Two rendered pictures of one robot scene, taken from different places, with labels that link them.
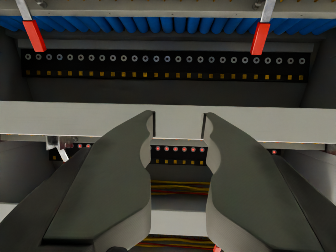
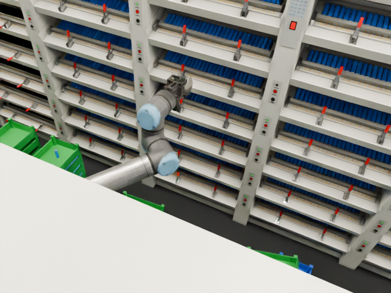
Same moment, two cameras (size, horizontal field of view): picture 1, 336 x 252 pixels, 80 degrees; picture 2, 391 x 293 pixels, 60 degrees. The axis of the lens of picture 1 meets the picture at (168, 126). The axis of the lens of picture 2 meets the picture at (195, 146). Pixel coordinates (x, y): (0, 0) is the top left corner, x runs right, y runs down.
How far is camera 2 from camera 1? 152 cm
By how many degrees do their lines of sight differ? 75
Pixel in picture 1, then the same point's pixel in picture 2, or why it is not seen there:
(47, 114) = (234, 66)
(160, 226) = (208, 13)
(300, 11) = (176, 66)
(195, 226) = (195, 10)
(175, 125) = (199, 55)
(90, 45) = not seen: hidden behind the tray
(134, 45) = not seen: hidden behind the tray
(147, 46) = not seen: hidden behind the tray
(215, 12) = (194, 71)
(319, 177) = (154, 7)
